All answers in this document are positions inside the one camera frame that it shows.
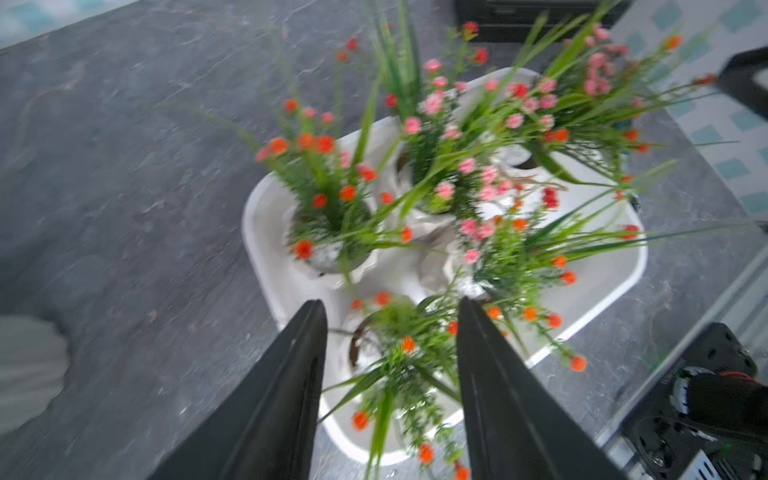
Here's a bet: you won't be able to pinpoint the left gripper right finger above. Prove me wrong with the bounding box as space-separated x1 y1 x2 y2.
457 297 626 479

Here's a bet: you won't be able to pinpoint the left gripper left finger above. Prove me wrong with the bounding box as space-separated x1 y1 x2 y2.
152 300 328 479

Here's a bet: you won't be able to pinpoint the twine pot orange flowers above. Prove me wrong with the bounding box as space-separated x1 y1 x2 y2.
332 291 471 479

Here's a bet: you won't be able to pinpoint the ribbed pot plant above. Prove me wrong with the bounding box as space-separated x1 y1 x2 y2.
419 161 768 373

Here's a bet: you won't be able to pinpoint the ribbed pot orange flowers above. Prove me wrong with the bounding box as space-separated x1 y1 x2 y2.
256 76 414 285

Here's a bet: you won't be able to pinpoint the white rectangular storage tray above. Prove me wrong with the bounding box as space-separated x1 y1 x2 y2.
241 68 648 466

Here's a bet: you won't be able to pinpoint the twine pot pink flowers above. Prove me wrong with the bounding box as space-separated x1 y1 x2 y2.
514 1 719 184

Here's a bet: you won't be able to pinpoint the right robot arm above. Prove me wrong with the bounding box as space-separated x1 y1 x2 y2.
686 47 767 441

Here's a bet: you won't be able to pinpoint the black plastic tool case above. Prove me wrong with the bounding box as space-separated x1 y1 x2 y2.
453 0 602 43

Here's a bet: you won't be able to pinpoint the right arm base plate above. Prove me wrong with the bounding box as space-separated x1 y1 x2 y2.
620 323 767 479

